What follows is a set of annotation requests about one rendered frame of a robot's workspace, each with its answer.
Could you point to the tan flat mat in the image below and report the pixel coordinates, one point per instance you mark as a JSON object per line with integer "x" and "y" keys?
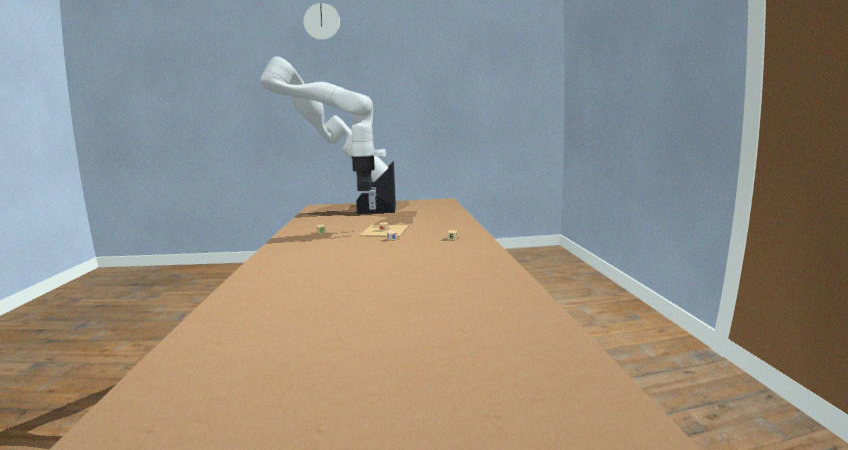
{"x": 373, "y": 230}

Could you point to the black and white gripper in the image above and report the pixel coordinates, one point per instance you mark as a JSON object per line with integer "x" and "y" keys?
{"x": 363, "y": 163}

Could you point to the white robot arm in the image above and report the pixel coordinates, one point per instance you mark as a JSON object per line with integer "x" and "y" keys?
{"x": 281, "y": 78}

